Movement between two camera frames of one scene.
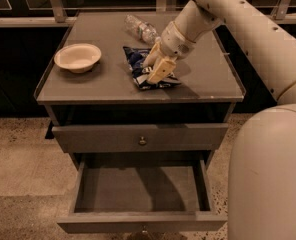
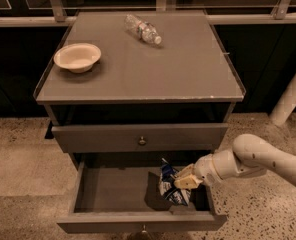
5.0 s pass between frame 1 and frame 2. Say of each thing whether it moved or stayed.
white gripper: moved
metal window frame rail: stayed
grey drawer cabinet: stayed
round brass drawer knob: stayed
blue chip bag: moved
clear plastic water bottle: stayed
